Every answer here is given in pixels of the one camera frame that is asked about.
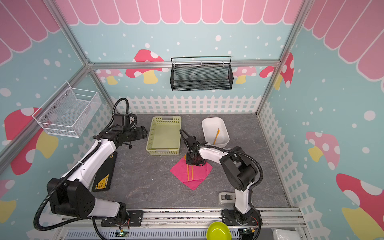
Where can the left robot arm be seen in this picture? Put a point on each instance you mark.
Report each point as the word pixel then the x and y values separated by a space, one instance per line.
pixel 70 195

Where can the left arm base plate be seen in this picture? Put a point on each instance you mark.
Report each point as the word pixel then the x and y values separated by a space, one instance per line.
pixel 131 218

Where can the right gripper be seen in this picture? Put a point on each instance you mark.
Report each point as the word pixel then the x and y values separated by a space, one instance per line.
pixel 195 158

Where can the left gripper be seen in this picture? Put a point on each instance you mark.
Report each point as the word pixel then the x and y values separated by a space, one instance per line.
pixel 141 133

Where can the pink paper napkin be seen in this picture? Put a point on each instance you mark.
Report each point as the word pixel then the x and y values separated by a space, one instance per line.
pixel 179 170

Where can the orange chopstick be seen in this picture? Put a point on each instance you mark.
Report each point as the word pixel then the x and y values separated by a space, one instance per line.
pixel 192 173
pixel 216 137

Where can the white plastic tub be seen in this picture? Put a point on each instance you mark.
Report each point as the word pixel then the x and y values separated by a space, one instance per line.
pixel 210 126

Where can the white small device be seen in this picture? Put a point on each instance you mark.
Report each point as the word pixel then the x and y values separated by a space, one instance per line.
pixel 226 198

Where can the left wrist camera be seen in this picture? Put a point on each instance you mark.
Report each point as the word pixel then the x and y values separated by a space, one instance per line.
pixel 127 121

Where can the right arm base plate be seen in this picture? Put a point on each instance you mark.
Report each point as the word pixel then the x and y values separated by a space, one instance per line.
pixel 233 217

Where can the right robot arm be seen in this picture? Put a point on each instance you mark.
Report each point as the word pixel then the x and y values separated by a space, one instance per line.
pixel 242 171

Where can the green perforated plastic basket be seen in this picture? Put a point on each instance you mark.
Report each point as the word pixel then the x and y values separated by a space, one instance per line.
pixel 164 137

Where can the black box with yellow label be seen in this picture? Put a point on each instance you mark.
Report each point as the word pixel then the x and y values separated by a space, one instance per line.
pixel 103 178

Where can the orange spoon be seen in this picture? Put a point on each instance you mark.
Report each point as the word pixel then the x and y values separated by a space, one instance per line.
pixel 188 172

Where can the black wire mesh basket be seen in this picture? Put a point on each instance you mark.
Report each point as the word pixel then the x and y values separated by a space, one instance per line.
pixel 208 73

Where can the lime green bowl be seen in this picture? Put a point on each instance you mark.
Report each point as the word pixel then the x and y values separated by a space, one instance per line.
pixel 218 231

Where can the white wire mesh basket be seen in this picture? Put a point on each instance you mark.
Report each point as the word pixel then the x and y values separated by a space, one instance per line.
pixel 68 112

